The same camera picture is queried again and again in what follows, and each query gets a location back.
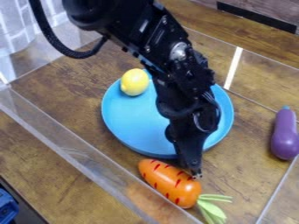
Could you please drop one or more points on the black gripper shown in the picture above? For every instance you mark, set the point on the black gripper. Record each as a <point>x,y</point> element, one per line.
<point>191,125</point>

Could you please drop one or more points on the orange toy carrot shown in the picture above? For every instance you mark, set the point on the orange toy carrot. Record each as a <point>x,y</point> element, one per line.
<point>178,186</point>

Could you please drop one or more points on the blue round plate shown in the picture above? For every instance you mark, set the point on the blue round plate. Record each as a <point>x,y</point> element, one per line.
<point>138,125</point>

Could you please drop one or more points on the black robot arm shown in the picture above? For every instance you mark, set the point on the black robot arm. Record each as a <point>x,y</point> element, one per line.
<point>143,27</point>

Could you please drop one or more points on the purple toy eggplant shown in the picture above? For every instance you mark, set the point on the purple toy eggplant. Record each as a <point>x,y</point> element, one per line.
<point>285,139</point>

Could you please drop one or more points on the yellow toy lemon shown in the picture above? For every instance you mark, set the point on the yellow toy lemon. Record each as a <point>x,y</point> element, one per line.
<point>134,82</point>

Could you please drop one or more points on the blue object at corner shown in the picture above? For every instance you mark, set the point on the blue object at corner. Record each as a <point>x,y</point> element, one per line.
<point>8,207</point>

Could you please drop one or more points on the clear acrylic enclosure wall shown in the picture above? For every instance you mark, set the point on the clear acrylic enclosure wall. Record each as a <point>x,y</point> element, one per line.
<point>76,174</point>

